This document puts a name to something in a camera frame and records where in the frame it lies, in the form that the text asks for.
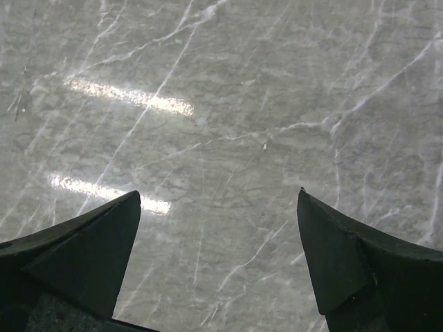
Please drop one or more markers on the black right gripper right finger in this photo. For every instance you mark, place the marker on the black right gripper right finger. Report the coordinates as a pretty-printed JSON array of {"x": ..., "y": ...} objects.
[{"x": 365, "y": 279}]

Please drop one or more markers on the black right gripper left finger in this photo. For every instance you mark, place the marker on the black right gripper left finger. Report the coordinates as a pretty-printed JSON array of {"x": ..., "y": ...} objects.
[{"x": 68, "y": 277}]

